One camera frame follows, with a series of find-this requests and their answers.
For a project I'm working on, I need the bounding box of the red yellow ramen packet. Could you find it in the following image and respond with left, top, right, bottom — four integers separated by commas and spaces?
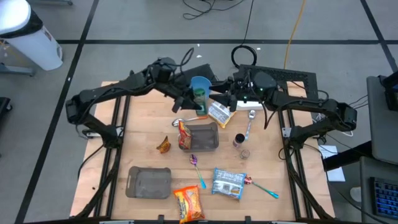
177, 121, 193, 151

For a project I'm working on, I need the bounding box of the black-lidded spice jar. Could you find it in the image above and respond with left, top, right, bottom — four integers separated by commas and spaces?
232, 133, 246, 149

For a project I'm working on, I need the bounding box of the orange taco seasoning packet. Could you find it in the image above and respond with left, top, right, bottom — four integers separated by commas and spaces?
155, 135, 172, 154

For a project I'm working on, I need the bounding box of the plain silver spoon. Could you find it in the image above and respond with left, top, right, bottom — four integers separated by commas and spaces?
244, 109, 257, 142

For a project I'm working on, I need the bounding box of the blue bowl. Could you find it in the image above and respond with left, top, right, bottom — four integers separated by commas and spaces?
189, 75, 213, 99

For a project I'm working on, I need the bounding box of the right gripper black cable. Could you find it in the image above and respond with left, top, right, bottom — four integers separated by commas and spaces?
260, 93, 279, 130

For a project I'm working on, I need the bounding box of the orange-red ramen packet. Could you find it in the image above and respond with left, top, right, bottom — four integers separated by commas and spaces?
172, 185, 206, 224

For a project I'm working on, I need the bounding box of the silver spoon orange handle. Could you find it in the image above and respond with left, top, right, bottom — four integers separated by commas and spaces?
172, 114, 208, 128

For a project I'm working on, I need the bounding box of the grey desk with keyboard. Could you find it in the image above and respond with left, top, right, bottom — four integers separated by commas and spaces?
359, 156, 398, 224

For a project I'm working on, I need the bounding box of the backlit keyboard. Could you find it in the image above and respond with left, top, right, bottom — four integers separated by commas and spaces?
369, 177, 398, 220

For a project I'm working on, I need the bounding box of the yellow cable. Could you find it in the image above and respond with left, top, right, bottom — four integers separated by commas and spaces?
283, 0, 308, 70

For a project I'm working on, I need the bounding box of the white square container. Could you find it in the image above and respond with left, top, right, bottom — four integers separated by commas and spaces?
236, 100, 266, 111

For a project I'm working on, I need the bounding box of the black floor cable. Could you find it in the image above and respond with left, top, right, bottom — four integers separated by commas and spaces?
182, 0, 246, 21

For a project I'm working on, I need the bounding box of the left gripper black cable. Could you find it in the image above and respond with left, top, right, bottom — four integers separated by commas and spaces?
174, 47, 195, 75

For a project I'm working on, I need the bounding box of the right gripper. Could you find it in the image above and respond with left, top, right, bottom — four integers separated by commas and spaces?
211, 73, 261, 113

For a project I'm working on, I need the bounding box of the white trash can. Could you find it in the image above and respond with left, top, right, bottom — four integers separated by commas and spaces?
0, 0, 64, 72

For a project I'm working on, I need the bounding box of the green-lidded seasoning jar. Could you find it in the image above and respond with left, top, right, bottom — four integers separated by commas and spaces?
193, 88, 209, 117

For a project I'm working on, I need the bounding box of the white paper sheet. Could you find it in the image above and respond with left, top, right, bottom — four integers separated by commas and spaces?
318, 144, 346, 183

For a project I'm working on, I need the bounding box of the black power cable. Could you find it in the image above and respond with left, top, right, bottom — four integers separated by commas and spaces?
77, 144, 105, 180

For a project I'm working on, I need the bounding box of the black device on desk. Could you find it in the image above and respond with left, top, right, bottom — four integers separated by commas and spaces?
377, 70, 398, 113

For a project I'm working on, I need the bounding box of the grey plastic bin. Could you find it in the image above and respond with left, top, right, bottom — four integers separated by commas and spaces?
178, 121, 220, 153

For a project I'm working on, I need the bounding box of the grey yellow ramen packet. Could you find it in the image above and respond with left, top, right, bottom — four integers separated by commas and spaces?
207, 101, 236, 129

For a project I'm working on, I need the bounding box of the grey plastic tray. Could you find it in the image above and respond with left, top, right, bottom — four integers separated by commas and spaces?
125, 166, 173, 200

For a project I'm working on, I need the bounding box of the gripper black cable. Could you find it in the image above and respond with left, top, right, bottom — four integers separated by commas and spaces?
260, 93, 279, 130
174, 47, 195, 75

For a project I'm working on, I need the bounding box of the blue white ramen packet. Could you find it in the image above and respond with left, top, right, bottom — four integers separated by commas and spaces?
211, 167, 248, 200

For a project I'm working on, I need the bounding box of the black flat panel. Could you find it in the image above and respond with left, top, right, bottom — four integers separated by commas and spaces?
157, 63, 219, 83

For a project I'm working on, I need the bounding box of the iridescent spoon teal handle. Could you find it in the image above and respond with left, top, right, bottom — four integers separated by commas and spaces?
189, 154, 207, 190
243, 174, 280, 200

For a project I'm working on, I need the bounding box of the black coiled cable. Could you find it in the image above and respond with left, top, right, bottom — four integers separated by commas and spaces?
230, 0, 259, 70

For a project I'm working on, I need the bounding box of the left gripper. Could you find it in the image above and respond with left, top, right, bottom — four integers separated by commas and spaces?
167, 81, 203, 114

